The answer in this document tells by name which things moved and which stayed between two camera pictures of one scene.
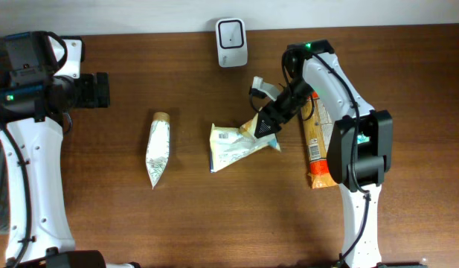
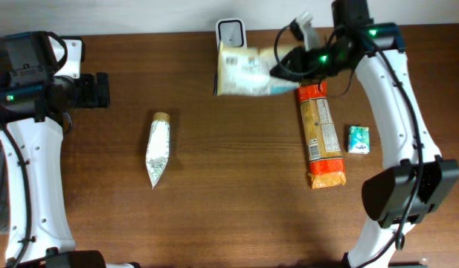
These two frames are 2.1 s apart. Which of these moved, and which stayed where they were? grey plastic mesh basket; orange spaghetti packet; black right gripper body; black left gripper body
Moved: black right gripper body
Stayed: grey plastic mesh basket; black left gripper body; orange spaghetti packet
